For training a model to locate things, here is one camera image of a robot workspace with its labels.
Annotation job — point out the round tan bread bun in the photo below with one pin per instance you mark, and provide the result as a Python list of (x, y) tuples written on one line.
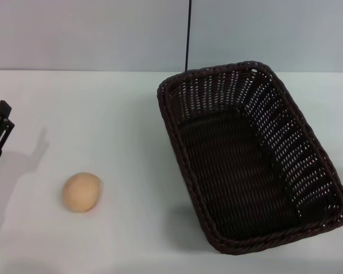
[(80, 192)]

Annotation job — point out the dark brown woven plastic basket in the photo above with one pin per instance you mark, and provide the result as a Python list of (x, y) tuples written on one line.
[(240, 171)]

